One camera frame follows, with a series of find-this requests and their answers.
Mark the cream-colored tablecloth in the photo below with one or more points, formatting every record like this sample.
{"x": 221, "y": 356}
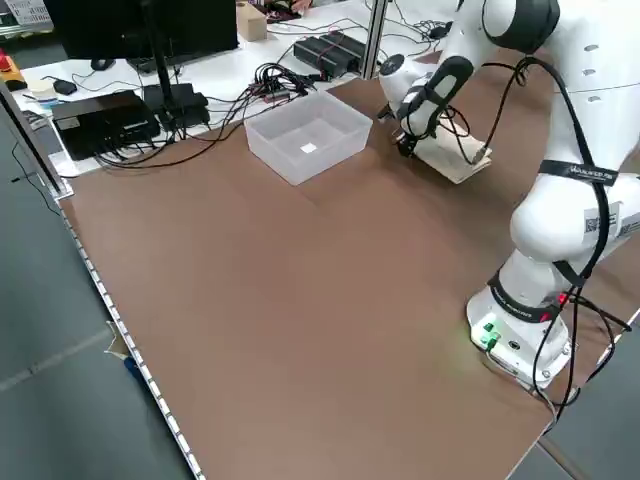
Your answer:
{"x": 450, "y": 160}

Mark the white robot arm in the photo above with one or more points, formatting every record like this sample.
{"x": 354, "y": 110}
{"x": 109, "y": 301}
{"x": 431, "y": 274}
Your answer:
{"x": 575, "y": 75}

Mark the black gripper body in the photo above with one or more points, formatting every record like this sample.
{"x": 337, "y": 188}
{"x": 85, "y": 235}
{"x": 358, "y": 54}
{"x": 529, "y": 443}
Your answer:
{"x": 406, "y": 145}

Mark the yellow emergency stop button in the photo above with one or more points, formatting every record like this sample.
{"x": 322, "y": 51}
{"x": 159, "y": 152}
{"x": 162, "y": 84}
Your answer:
{"x": 12, "y": 77}

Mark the black computer monitor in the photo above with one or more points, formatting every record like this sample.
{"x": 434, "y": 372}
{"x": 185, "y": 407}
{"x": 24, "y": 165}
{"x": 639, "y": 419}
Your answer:
{"x": 100, "y": 25}

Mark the black equipment box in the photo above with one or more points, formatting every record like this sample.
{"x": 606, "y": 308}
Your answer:
{"x": 100, "y": 120}

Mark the small cardboard box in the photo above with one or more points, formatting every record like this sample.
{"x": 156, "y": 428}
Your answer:
{"x": 251, "y": 25}

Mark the black finned power supply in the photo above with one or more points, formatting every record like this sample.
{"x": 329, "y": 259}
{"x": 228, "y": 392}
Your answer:
{"x": 325, "y": 52}

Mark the small white sticker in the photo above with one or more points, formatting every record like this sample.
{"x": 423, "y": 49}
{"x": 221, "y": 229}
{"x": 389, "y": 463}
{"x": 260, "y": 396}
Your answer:
{"x": 309, "y": 147}

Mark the aluminium camera post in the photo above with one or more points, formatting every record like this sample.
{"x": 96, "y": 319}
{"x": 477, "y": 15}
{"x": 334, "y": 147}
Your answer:
{"x": 374, "y": 45}

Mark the aluminium frame rail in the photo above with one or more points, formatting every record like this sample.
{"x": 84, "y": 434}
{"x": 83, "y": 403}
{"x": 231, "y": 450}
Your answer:
{"x": 35, "y": 150}

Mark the clear plastic box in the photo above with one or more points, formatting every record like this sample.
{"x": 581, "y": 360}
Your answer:
{"x": 270, "y": 145}

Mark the black monitor stand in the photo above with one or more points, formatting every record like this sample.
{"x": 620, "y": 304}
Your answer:
{"x": 162, "y": 75}

